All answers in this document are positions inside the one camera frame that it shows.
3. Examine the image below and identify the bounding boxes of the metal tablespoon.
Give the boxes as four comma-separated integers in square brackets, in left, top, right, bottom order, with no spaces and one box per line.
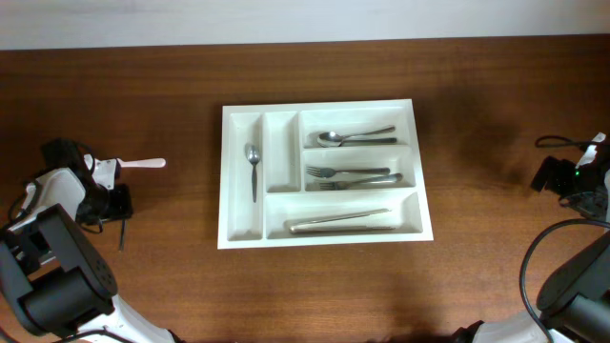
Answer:
[316,125,396,148]
[339,137,397,146]

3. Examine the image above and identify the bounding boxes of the white plastic cutlery tray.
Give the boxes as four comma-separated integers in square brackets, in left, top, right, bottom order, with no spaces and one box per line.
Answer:
[217,99,433,249]

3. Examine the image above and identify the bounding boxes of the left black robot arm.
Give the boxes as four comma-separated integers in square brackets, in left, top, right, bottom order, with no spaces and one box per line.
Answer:
[1,138,179,343]

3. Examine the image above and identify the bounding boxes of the pink plastic knife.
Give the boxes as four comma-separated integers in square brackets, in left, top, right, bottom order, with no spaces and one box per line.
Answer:
[117,158,167,169]

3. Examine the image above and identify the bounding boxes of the small metal teaspoon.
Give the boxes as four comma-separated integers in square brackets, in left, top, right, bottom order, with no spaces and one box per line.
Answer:
[118,219,127,252]
[245,143,261,203]

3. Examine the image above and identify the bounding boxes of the metal fork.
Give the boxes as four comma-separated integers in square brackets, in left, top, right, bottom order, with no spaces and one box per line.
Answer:
[305,166,391,179]
[318,173,403,191]

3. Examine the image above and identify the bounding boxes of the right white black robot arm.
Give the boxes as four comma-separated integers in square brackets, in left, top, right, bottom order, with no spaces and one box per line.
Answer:
[448,132,609,342]

